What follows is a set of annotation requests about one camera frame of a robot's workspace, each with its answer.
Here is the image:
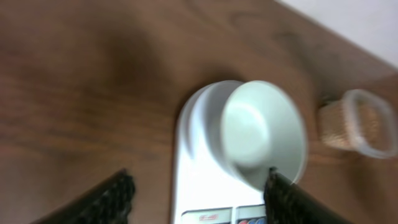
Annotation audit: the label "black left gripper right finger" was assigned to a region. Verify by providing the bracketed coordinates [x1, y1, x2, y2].
[264, 167, 349, 224]

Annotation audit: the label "white digital kitchen scale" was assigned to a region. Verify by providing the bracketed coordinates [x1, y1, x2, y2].
[170, 81, 267, 223]

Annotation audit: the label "clear plastic container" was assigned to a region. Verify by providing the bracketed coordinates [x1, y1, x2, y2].
[317, 88, 398, 160]

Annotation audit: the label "pale grey bowl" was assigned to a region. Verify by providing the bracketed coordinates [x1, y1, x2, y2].
[206, 80, 308, 191]

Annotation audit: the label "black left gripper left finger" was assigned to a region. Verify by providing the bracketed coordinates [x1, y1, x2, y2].
[34, 169, 136, 224]

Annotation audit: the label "soybeans in container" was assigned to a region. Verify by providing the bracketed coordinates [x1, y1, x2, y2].
[318, 101, 382, 151]

